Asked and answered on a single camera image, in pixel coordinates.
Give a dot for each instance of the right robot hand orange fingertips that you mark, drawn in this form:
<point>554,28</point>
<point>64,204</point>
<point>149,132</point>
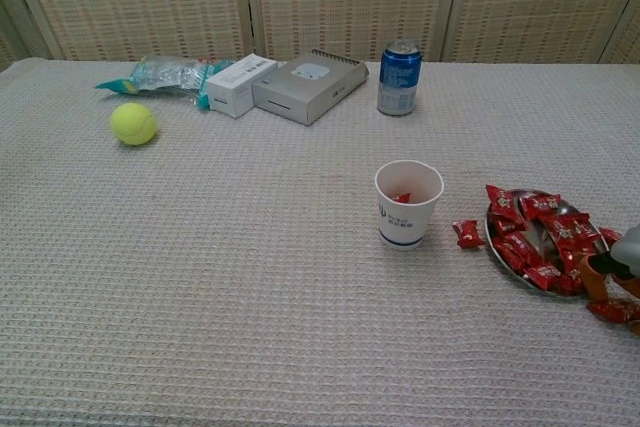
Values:
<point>627,257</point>

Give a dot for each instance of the round steel plate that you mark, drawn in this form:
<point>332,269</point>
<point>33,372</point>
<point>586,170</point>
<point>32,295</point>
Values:
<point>570,206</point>

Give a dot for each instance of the white paper cup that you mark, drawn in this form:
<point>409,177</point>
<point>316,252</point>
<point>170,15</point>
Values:
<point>400,227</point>

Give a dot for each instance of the blue drink can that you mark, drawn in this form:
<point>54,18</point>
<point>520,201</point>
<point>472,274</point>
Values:
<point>399,82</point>

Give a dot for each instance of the grey boxed spiral notebook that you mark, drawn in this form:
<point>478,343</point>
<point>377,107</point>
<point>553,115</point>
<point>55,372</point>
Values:
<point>300,87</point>

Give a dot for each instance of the beige woven tablecloth with fringe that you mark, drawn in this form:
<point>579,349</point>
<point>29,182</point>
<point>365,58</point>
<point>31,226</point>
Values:
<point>250,272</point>

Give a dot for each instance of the small white carton box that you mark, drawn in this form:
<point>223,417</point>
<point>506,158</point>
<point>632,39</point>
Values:
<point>235,87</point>

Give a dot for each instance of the teal clear plastic snack bag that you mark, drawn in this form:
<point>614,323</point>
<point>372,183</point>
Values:
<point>160,74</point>

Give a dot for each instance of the yellow tennis ball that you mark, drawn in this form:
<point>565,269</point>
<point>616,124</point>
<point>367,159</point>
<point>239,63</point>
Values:
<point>133,124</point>

